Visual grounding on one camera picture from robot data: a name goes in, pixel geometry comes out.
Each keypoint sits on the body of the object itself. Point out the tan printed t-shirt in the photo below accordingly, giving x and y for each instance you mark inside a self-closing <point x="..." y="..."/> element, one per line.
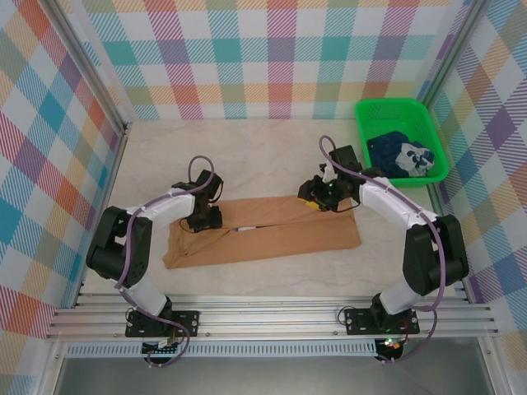
<point x="267" y="243"/>

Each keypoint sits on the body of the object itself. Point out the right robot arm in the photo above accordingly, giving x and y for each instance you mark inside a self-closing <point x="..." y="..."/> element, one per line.
<point x="424" y="255"/>

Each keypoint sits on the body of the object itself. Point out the navy blue t-shirt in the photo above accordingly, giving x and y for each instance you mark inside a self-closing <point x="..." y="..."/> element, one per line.
<point x="385" y="152"/>

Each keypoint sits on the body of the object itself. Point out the green plastic basket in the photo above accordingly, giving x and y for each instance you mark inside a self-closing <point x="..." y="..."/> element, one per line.
<point x="383" y="111"/>

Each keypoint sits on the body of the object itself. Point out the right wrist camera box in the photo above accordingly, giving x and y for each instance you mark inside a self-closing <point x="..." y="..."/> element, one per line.
<point x="327" y="173"/>

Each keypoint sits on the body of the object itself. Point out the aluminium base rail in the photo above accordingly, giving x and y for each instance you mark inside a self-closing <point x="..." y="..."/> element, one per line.
<point x="267" y="317"/>

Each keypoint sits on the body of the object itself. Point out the aluminium frame post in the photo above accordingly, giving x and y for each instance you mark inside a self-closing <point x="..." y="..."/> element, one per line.
<point x="91" y="66"/>
<point x="453" y="49"/>

